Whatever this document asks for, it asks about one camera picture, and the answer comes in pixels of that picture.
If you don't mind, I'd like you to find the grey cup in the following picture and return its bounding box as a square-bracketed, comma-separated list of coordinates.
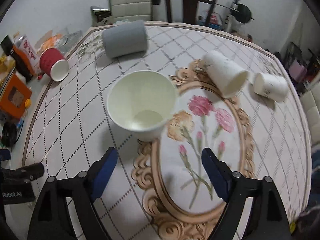
[102, 20, 148, 59]

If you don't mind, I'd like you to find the red and white carton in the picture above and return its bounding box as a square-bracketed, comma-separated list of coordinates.
[14, 35, 42, 76]

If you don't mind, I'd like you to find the red and white bag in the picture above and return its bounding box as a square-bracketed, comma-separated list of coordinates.
[199, 10, 223, 29]

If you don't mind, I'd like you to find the large white paper cup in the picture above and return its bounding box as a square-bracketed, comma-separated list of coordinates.
[106, 70, 179, 142]

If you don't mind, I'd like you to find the small white paper cup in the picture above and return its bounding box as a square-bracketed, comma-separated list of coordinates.
[254, 72, 289, 102]

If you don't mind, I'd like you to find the barbell rack stand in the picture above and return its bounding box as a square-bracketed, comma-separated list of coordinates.
[224, 0, 243, 32]

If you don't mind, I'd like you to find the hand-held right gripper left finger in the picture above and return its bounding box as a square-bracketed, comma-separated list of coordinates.
[27, 147, 118, 240]

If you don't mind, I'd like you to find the dark wooden chair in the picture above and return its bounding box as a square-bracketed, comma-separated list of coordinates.
[165, 0, 217, 25]

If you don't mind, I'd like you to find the tall white paper cup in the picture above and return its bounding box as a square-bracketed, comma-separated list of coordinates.
[202, 50, 250, 98]

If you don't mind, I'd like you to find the black bottle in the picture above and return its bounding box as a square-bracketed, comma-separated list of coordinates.
[0, 36, 33, 82]

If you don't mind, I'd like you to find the open cardboard box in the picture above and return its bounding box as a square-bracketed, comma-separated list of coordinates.
[90, 6, 113, 27]

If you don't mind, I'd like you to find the cream padded chair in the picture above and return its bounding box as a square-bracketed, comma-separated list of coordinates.
[110, 0, 153, 25]

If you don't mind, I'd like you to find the barbell with black weights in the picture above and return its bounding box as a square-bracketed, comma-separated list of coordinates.
[149, 0, 255, 23]

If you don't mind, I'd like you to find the red ribbed paper cup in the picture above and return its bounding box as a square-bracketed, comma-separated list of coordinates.
[39, 48, 70, 82]

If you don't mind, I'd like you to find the black round cable coil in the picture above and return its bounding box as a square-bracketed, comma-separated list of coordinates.
[2, 123, 18, 147]

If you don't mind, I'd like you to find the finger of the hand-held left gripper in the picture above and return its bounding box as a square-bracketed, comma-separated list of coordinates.
[2, 162, 45, 184]

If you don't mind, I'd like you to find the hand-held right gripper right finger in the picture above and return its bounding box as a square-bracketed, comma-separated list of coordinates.
[201, 147, 293, 240]

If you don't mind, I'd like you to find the orange box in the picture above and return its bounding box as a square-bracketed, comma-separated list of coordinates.
[0, 72, 32, 119]

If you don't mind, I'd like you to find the floral printed tablecloth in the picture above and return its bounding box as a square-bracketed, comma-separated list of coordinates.
[22, 21, 312, 240]

